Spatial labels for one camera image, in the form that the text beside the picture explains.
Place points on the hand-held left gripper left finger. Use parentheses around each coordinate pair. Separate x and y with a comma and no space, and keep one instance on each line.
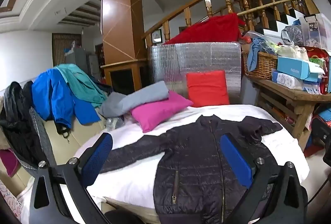
(98,151)

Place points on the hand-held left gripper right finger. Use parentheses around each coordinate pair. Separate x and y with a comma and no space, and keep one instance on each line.
(236,159)

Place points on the black puffer jacket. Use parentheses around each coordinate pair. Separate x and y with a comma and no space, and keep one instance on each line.
(196,162)

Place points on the beige sofa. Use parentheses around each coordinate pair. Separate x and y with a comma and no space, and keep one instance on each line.
(80,133)

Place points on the clear plastic bag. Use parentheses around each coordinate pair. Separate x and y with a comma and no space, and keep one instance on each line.
(113,122)

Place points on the white fleece blanket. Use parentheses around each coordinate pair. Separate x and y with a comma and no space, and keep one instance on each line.
(129,182)

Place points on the pink pillow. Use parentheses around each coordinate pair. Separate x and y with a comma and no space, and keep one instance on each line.
(157,113)

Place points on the grey garment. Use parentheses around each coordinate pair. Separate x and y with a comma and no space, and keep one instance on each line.
(144,97)

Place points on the teal garment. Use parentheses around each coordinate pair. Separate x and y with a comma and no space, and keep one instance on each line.
(80,82)

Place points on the blue jacket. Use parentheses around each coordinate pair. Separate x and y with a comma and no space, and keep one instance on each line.
(51,94)

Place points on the red pillow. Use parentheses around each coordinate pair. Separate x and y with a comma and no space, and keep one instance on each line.
(206,88)

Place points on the wooden table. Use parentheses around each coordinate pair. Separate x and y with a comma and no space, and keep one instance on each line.
(284,92)

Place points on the black shiny jacket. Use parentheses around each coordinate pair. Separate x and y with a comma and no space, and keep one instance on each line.
(15,120)

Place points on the magenta cloth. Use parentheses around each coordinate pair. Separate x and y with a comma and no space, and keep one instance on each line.
(9,162)

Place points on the grey refrigerator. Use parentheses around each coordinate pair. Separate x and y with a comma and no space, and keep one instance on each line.
(77,58)

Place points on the wicker basket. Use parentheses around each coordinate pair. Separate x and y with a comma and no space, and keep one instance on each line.
(263,65)

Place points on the light blue cardboard box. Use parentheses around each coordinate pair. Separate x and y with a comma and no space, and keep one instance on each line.
(292,66)

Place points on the silver foil insulation sheet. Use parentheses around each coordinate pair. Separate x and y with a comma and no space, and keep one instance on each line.
(196,58)

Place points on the blue cloth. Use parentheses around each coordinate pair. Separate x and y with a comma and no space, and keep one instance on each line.
(254,51)

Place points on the red blanket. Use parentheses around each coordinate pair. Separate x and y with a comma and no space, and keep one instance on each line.
(212,30)

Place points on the red package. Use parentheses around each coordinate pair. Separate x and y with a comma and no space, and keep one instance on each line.
(320,56)

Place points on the wooden pillar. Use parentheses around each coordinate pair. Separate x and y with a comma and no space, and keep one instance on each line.
(119,20)

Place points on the silver dotted bag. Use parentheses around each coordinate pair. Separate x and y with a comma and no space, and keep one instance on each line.
(292,35)

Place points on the clear plastic storage box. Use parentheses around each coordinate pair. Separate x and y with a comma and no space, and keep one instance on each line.
(316,30)

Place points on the picture frame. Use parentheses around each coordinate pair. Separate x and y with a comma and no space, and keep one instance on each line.
(157,36)

